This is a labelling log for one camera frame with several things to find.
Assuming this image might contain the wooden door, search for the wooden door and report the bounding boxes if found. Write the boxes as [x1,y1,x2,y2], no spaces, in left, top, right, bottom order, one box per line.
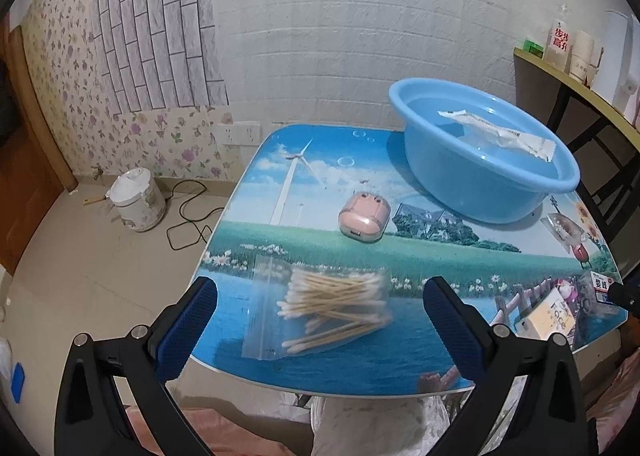
[0,21,78,277]

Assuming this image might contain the small clear packet reddish contents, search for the small clear packet reddish contents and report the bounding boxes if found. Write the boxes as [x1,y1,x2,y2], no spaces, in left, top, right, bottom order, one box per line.
[540,213,586,253]

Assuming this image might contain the cream cardboard box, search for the cream cardboard box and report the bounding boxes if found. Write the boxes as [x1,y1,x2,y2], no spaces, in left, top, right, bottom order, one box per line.
[520,291,581,342]

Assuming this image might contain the small pink white toy figure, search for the small pink white toy figure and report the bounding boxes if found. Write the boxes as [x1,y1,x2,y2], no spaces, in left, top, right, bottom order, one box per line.
[555,277,583,302]

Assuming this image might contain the white rice cooker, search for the white rice cooker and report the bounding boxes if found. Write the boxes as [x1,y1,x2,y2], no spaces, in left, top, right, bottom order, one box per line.
[107,169,167,233]

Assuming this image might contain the blue floor item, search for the blue floor item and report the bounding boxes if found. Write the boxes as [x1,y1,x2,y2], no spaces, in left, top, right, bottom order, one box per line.
[11,362,27,399]

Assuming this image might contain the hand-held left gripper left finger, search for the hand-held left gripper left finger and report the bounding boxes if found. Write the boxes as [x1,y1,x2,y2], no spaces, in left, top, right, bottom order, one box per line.
[54,276,221,456]

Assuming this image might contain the white sachet packet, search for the white sachet packet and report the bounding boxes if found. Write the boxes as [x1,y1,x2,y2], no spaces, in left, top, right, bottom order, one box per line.
[437,109,556,163]

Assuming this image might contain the white electric kettle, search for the white electric kettle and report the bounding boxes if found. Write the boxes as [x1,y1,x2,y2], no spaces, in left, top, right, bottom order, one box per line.
[597,10,640,104]

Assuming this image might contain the white wall outlet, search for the white wall outlet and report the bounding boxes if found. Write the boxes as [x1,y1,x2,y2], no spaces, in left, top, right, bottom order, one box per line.
[221,121,262,145]

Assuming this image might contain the clear bottle red label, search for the clear bottle red label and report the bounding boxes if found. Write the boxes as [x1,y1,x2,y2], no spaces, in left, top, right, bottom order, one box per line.
[545,6,573,73]

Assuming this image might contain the dark clear packet white label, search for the dark clear packet white label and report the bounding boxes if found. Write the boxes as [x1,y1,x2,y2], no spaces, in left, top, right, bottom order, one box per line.
[572,270,626,342]

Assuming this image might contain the clear bag of cotton swabs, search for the clear bag of cotton swabs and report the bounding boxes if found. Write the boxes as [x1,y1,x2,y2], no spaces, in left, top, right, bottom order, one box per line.
[242,256,393,362]

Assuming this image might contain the black power cable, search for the black power cable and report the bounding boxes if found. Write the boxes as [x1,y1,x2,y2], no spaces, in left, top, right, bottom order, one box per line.
[162,180,228,252]

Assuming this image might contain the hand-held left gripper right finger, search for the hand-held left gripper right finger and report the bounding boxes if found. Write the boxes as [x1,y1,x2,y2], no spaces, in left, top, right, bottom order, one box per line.
[422,276,586,456]

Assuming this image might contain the pink rounded device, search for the pink rounded device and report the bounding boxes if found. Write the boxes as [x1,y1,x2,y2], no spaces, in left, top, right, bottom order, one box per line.
[338,192,386,243]

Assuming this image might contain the stack of paper cups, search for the stack of paper cups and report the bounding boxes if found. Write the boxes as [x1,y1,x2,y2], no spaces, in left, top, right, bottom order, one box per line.
[567,30,603,86]

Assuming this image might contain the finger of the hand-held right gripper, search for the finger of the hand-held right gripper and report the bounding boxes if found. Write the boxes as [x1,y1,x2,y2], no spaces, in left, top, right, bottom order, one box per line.
[607,281,640,312]

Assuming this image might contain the yellow top side table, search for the yellow top side table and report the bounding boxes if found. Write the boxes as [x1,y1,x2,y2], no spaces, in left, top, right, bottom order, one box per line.
[513,47,640,247]

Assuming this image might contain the blue plastic basin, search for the blue plastic basin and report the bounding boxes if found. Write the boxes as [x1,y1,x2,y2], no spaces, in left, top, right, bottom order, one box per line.
[388,78,581,224]

